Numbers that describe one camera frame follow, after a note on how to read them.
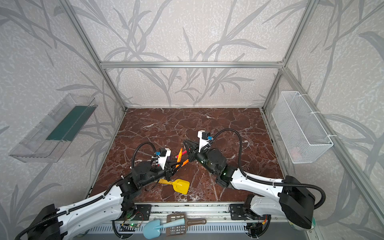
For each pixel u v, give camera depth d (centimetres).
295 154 72
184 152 70
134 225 70
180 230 69
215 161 53
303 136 61
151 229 69
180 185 81
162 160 65
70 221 44
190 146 64
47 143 64
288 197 41
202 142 62
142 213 72
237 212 73
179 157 72
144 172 57
